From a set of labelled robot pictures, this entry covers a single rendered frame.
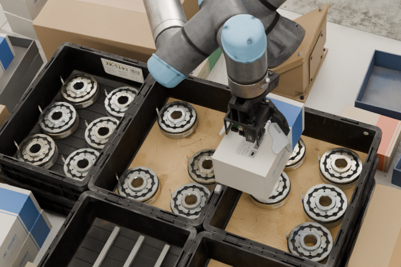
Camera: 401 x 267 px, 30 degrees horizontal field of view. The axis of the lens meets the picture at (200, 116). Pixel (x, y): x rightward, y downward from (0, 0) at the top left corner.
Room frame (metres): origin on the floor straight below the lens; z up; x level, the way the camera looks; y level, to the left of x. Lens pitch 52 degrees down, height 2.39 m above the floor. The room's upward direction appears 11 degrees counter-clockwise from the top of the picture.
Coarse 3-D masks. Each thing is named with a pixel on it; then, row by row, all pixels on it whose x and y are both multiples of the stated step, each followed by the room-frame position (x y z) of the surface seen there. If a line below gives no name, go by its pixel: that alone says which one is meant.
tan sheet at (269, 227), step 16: (320, 144) 1.06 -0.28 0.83; (304, 160) 1.02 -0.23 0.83; (288, 176) 0.98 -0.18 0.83; (304, 176) 0.97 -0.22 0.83; (304, 192) 0.93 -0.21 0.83; (352, 192) 0.90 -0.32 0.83; (240, 208) 0.92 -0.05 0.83; (256, 208) 0.91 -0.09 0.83; (288, 208) 0.89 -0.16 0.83; (240, 224) 0.88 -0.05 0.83; (256, 224) 0.87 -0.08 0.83; (272, 224) 0.86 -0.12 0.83; (288, 224) 0.85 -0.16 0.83; (256, 240) 0.83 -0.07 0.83; (272, 240) 0.82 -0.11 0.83
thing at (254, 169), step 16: (272, 96) 0.99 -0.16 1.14; (288, 112) 0.94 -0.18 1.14; (224, 144) 0.89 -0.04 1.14; (240, 144) 0.89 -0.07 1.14; (256, 144) 0.88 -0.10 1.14; (224, 160) 0.85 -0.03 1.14; (240, 160) 0.85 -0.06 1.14; (256, 160) 0.84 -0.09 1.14; (272, 160) 0.83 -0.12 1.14; (224, 176) 0.85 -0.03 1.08; (240, 176) 0.83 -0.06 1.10; (256, 176) 0.81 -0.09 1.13; (272, 176) 0.82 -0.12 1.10; (256, 192) 0.81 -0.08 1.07
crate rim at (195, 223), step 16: (192, 80) 1.26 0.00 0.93; (208, 80) 1.25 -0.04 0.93; (144, 96) 1.24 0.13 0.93; (128, 128) 1.15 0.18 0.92; (112, 144) 1.10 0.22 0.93; (96, 176) 1.02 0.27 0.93; (96, 192) 0.98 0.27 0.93; (112, 192) 0.97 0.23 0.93; (144, 208) 0.91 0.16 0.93; (208, 208) 0.88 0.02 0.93; (192, 224) 0.84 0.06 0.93
